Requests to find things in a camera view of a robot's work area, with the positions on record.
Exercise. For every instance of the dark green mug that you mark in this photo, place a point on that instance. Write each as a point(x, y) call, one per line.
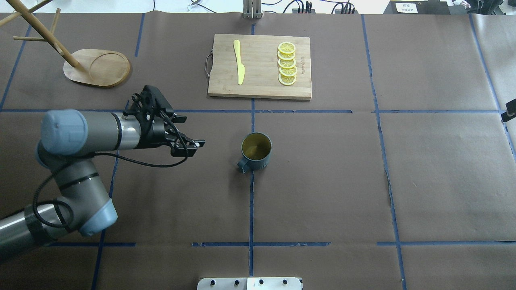
point(256, 150)

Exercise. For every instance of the bamboo cutting board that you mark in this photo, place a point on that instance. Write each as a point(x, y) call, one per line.
point(259, 56)

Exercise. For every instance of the black box with label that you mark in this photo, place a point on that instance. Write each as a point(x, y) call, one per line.
point(421, 7)

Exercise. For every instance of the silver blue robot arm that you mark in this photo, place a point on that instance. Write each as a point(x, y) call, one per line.
point(74, 198)

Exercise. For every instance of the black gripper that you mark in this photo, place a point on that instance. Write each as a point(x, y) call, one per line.
point(156, 131)

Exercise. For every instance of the aluminium frame post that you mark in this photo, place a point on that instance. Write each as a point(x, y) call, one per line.
point(252, 9)

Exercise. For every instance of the wooden cup rack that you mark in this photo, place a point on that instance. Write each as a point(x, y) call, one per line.
point(88, 66)

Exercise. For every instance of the yellow plastic knife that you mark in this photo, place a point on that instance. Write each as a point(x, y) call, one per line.
point(240, 65)

